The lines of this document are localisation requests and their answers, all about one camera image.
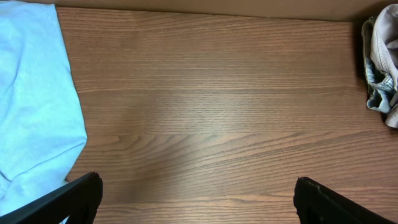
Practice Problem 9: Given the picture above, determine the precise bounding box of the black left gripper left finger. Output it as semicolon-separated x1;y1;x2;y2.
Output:
1;172;103;224

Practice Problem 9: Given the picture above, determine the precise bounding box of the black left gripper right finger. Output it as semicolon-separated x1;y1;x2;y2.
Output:
294;177;394;224

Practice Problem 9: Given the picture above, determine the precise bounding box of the light blue t-shirt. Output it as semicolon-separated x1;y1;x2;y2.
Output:
1;1;87;215

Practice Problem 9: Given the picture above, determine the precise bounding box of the folded light blue garment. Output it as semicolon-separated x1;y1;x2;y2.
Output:
361;17;396;113

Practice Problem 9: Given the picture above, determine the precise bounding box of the folded beige garment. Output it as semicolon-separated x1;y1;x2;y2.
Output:
371;4;397;128

